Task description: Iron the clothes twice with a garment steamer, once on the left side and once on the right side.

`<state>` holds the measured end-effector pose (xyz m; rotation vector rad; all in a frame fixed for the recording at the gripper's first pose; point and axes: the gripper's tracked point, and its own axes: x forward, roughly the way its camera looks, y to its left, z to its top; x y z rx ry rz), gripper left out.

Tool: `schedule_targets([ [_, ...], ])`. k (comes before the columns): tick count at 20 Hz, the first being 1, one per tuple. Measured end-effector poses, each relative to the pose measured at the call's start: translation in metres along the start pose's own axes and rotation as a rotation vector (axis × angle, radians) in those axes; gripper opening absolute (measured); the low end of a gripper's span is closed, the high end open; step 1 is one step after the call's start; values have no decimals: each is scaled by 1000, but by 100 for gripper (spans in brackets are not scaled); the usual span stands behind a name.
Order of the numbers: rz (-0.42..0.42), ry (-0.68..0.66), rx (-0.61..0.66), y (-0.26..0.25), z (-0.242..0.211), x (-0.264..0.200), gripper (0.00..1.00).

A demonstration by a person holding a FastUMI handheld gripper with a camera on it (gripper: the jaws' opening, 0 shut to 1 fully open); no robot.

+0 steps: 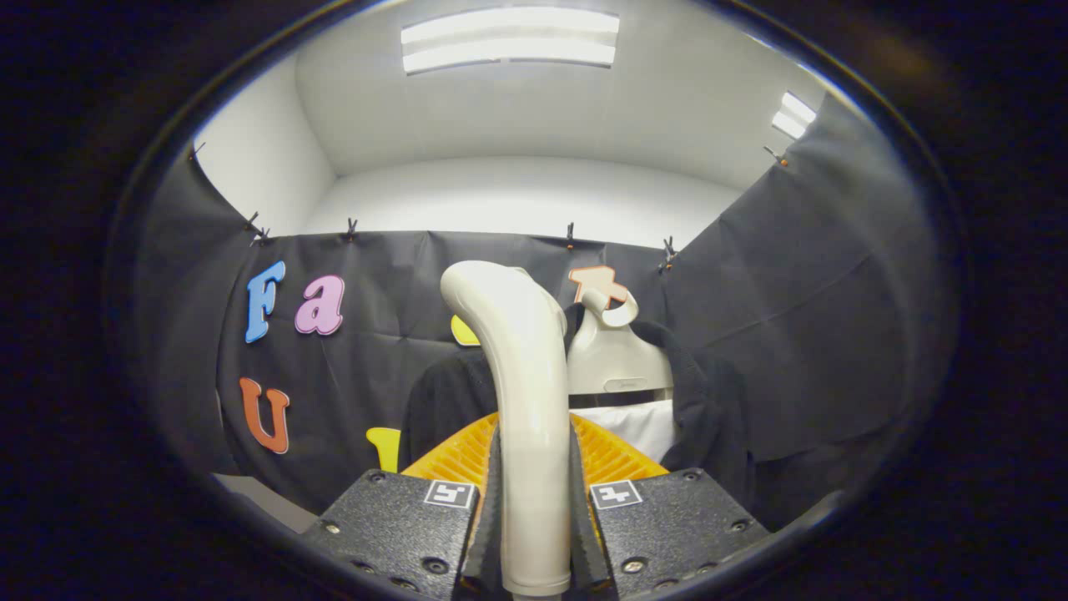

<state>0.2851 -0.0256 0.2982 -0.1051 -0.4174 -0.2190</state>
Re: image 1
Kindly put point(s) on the grey cabinet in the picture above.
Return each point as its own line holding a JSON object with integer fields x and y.
{"x": 267, "y": 498}

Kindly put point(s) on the rectangular ceiling light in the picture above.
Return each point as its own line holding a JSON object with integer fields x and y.
{"x": 509, "y": 40}

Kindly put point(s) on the white garment steamer head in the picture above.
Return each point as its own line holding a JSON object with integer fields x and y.
{"x": 530, "y": 401}

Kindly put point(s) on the black backdrop cloth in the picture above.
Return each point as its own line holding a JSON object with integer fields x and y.
{"x": 834, "y": 292}

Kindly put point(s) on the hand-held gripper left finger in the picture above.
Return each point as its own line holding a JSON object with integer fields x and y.
{"x": 400, "y": 526}

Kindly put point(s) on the small ceiling light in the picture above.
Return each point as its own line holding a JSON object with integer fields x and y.
{"x": 794, "y": 115}

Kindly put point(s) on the black jacket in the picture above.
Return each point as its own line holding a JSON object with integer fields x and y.
{"x": 442, "y": 401}

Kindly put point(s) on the white mannequin stand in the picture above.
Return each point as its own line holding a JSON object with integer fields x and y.
{"x": 617, "y": 359}

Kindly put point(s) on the row of small backdrop clips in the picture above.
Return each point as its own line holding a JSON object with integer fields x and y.
{"x": 351, "y": 228}

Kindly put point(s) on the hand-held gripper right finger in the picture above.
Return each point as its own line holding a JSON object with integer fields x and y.
{"x": 667, "y": 526}

